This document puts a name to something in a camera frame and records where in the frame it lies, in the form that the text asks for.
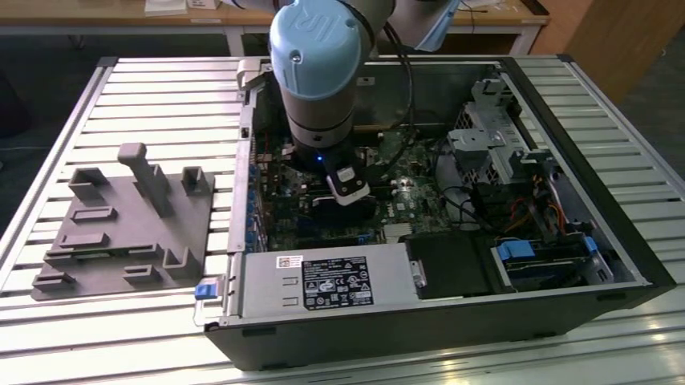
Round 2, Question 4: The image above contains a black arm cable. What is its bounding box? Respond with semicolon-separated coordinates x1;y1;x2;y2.
369;19;417;189

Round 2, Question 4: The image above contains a silver chipset heatsink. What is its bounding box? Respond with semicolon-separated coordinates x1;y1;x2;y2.
383;223;413;242

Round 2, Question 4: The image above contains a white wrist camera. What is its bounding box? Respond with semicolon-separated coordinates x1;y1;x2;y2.
323;163;373;208

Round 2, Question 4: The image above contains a silver power supply unit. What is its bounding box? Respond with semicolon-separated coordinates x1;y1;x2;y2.
235;242;422;322

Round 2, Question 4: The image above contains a blue case latch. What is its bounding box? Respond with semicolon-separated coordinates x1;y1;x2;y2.
195;276;226;301

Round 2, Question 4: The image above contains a wooden cabinet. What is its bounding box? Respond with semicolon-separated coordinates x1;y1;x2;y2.
545;0;685;104

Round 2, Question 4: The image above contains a black graphics card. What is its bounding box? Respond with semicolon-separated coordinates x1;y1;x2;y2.
308;194;379;221

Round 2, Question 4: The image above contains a grey metal drive cage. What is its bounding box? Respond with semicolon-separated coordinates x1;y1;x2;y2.
446;78;555;188

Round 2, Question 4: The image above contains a wooden desk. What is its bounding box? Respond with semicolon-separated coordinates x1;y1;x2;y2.
0;0;553;57

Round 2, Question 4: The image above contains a yellow red wire bundle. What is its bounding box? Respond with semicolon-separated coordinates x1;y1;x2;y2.
502;198;569;233

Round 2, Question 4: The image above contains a CPU socket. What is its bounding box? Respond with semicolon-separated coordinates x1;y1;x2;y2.
353;147;382;177

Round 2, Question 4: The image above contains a green motherboard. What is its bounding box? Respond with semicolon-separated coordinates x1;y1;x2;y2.
251;124;461;252

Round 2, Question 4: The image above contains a large white box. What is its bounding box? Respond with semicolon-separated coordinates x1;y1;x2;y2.
143;0;190;17

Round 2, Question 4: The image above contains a black plastic shroud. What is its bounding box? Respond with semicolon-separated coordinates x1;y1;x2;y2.
399;232;509;301

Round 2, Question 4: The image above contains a black open PC case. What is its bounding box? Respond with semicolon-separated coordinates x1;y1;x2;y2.
202;54;677;372

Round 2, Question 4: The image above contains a hard disk in blue carrier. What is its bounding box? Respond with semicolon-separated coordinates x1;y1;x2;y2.
490;236;596;290

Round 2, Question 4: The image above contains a black internal cable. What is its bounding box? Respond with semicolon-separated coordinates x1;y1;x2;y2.
435;182;499;236

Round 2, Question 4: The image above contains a grey parts rack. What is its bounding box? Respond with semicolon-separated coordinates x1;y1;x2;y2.
29;142;216;302

